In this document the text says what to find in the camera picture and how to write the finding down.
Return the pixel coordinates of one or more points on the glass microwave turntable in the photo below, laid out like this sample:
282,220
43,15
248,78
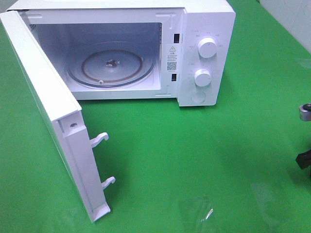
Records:
111,64

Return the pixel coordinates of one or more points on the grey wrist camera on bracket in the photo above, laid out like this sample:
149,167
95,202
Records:
305,112

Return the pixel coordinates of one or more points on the white microwave oven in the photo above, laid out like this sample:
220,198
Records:
190,40

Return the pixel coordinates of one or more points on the white microwave door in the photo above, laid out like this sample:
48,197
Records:
62,114

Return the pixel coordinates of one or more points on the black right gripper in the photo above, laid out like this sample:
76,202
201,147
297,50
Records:
304,159

